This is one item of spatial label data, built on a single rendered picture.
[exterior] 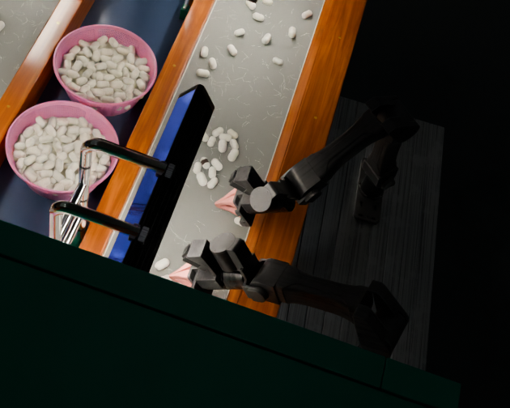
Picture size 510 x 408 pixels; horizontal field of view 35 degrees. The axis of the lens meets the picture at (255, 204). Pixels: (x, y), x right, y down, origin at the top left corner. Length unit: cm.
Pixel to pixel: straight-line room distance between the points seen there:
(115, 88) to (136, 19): 32
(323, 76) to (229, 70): 26
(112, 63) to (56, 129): 25
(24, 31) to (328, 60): 83
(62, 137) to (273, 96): 58
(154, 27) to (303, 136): 57
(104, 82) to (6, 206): 42
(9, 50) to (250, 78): 64
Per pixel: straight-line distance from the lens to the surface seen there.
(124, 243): 149
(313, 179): 180
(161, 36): 236
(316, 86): 223
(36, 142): 203
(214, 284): 167
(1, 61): 217
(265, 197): 177
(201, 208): 196
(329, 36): 237
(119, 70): 217
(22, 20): 227
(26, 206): 200
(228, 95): 217
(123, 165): 197
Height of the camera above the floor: 241
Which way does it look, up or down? 57 degrees down
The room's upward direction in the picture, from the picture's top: 23 degrees clockwise
